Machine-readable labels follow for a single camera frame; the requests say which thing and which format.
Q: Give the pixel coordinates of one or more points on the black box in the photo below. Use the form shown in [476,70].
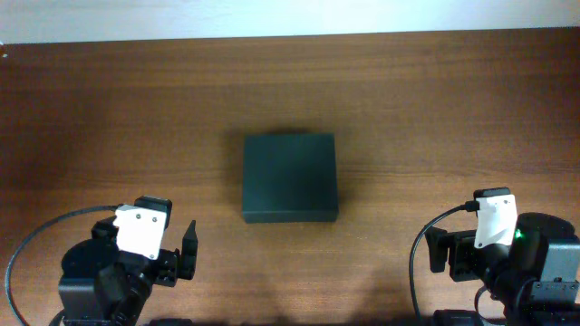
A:
[290,178]

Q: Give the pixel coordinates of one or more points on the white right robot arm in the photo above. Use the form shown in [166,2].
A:
[534,277]

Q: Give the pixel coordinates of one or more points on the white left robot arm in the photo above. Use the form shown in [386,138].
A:
[103,285]

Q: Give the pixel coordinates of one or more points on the black base bracket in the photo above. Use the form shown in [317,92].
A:
[455,318]

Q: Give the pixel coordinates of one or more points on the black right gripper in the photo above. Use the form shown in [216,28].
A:
[460,245]

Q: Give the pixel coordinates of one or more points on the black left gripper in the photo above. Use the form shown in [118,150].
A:
[169,259]

